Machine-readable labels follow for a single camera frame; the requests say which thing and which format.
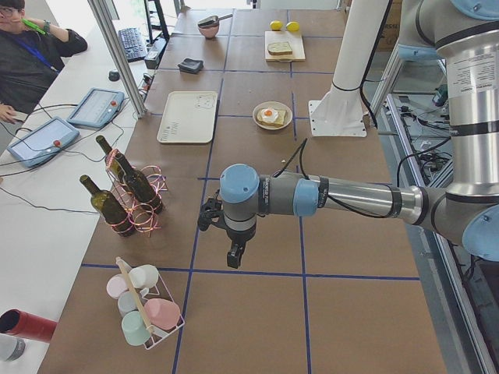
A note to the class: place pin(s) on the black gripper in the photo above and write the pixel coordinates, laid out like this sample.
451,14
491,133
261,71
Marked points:
238,236

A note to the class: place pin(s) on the bread slice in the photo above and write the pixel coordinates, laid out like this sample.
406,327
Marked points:
279,48
279,122

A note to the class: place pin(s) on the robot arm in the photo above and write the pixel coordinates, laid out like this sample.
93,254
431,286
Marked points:
465,35

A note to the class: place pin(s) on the cream serving tray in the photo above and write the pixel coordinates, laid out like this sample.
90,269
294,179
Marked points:
188,117

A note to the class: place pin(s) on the salmon pink cup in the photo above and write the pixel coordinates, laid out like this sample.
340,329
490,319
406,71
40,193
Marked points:
163,313

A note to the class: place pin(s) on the white cup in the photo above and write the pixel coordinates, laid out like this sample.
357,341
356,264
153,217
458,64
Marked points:
144,276

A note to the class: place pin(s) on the grey cup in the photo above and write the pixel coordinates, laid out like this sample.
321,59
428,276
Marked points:
126,303

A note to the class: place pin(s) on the light pink cup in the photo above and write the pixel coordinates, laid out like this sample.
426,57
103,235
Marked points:
116,286

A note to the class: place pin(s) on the mint green cup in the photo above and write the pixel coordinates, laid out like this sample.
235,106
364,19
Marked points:
134,329

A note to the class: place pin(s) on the middle green wine bottle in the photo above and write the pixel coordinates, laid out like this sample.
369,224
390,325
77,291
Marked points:
138,184

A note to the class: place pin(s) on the green wine bottle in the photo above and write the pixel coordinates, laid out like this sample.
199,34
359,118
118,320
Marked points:
138,184
107,150
109,207

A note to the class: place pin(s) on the front green wine bottle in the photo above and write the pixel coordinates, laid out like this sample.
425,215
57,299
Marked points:
109,207

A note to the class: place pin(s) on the fried egg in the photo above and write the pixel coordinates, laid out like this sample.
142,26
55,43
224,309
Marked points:
268,115

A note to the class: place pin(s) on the bread slice on plate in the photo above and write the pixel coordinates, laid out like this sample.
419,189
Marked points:
279,122

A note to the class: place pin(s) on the back green wine bottle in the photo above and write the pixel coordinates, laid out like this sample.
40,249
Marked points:
107,150

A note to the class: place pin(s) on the beige round plate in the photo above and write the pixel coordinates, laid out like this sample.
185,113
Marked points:
275,105

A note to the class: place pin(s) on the dark grey folded cloth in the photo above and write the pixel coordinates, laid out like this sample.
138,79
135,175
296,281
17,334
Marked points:
191,66

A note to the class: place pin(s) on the far blue teach pendant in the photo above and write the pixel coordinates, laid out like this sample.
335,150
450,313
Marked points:
97,108

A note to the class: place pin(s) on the blue teach pendant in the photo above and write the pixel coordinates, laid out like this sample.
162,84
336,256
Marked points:
97,108
43,143

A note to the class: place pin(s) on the near blue teach pendant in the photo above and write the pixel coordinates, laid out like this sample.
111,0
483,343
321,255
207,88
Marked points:
43,143

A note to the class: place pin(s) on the wooden cutting board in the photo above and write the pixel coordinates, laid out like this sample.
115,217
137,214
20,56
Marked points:
294,38

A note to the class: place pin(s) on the pink bowl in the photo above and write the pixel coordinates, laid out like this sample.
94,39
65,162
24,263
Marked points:
209,31

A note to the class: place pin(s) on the red cylinder can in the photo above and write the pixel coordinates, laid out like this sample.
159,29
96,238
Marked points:
18,323

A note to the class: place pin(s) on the black keyboard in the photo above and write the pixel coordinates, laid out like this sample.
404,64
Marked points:
132,44

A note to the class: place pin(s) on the left yellow lemon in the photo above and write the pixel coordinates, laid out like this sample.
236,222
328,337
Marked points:
276,25

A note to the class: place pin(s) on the metal scoop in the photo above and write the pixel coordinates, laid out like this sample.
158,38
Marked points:
212,21

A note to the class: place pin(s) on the cardboard box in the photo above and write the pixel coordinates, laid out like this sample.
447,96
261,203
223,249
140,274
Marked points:
390,32

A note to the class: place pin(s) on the seated person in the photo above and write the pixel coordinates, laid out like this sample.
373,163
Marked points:
32,52

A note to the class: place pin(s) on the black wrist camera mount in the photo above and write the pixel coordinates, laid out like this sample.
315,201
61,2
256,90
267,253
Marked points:
211,213

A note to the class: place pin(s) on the white wire cup rack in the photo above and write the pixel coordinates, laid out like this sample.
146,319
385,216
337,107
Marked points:
141,296

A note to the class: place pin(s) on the pink wire bottle rack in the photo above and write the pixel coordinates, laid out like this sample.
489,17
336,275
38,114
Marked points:
141,215

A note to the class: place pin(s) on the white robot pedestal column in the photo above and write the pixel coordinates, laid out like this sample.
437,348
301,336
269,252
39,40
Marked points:
340,111

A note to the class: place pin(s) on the aluminium frame post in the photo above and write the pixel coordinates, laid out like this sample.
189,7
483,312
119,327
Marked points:
106,25

